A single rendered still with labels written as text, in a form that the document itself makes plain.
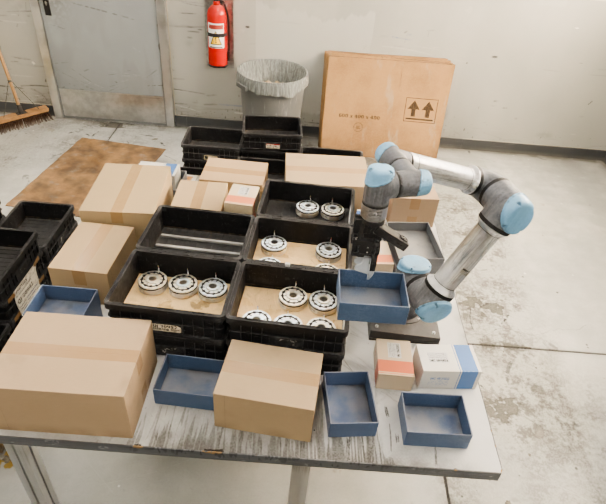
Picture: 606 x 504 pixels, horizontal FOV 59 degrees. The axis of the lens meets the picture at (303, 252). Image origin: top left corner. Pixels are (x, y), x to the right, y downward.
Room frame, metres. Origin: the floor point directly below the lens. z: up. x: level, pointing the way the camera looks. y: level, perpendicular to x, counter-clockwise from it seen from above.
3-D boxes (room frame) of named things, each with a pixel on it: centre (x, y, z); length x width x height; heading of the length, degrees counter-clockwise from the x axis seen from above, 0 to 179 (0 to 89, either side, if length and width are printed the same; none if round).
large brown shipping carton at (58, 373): (1.06, 0.66, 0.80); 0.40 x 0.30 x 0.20; 91
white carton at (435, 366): (1.26, -0.53, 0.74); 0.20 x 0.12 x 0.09; 95
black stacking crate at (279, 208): (1.96, 0.00, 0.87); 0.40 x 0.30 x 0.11; 87
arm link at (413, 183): (1.35, -0.28, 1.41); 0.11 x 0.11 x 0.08; 20
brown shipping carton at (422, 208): (2.32, -0.49, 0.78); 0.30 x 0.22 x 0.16; 5
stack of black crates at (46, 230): (2.23, 1.41, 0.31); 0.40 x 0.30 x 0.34; 1
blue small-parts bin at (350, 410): (1.08, -0.19, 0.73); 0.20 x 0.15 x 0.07; 7
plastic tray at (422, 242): (1.93, -0.48, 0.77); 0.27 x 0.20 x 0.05; 8
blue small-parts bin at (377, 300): (1.20, -0.21, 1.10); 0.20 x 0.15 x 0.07; 91
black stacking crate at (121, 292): (1.38, 0.42, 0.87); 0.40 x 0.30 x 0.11; 87
